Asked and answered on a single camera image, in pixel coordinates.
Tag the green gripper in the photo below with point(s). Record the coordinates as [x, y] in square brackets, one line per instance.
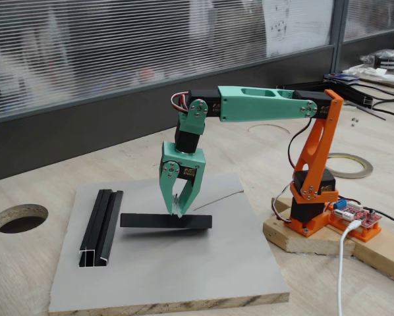
[183, 167]

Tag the black slotted rack block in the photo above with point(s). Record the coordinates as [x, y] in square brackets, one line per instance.
[151, 221]

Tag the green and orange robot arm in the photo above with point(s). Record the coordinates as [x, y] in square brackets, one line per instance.
[259, 105]

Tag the grey laminated chipboard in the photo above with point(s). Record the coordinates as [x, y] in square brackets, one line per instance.
[167, 273]

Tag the short black aluminium profile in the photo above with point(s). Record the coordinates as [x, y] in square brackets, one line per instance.
[98, 230]

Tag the triangular wooden block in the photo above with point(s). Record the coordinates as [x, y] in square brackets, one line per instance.
[282, 204]

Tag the wooden block with screw holes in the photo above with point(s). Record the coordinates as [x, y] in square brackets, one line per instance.
[315, 243]

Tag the long black aluminium profile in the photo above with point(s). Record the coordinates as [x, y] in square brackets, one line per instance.
[299, 86]
[355, 95]

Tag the flat tape roll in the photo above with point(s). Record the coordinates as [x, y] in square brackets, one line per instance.
[348, 175]

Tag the red controller board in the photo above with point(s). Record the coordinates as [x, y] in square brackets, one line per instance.
[365, 217]

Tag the blue card stack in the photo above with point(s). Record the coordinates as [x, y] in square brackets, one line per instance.
[342, 79]

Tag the printed paper sheet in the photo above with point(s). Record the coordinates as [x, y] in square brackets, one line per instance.
[296, 26]

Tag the long wooden plank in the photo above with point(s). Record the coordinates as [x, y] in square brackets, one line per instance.
[381, 256]

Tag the white plastic wrapping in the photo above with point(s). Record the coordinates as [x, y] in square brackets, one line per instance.
[378, 74]

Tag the orange printed board mount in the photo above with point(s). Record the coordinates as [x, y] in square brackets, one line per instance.
[365, 234]

